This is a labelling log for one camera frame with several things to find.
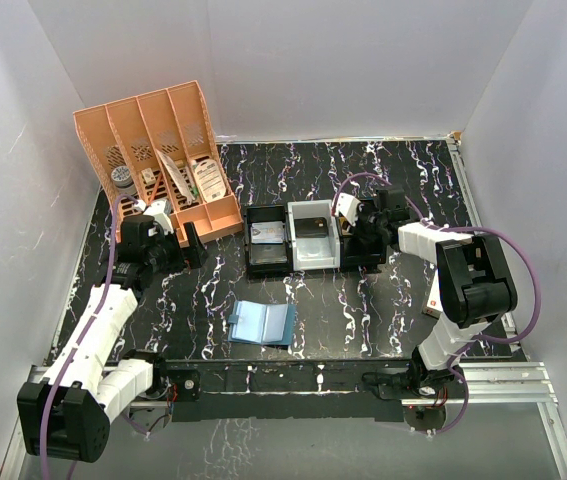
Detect blue leather card holder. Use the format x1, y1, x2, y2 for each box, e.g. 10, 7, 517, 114
228, 301, 296, 347

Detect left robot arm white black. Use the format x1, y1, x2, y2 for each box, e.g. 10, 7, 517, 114
17, 198, 207, 464

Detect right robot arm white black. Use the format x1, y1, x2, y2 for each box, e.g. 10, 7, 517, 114
336, 187, 518, 396

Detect silver card in tray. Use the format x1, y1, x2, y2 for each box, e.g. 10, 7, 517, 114
250, 221, 285, 244

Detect black tray right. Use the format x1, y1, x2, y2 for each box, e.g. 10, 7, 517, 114
338, 217, 387, 270

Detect black tray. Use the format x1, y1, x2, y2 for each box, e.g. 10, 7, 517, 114
338, 217, 387, 270
243, 204, 293, 279

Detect black tray left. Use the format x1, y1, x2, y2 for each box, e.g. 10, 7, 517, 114
243, 204, 293, 279

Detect white plastic bin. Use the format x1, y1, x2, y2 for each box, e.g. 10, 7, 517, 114
287, 200, 340, 271

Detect small white eraser box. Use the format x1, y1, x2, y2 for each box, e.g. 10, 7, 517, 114
141, 168, 157, 185

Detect orange pencil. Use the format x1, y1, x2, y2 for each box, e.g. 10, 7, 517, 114
146, 173, 163, 209

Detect roll of tape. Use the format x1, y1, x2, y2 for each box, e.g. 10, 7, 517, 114
111, 165, 137, 195

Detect white paper packet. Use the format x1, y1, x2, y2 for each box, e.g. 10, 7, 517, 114
156, 150, 195, 205

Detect white labelled blister pack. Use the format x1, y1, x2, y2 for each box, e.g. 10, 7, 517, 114
193, 158, 227, 203

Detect orange plastic file organizer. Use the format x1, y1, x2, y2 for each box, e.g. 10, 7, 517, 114
73, 81, 243, 244

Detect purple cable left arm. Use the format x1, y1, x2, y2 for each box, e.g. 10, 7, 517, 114
37, 194, 149, 480

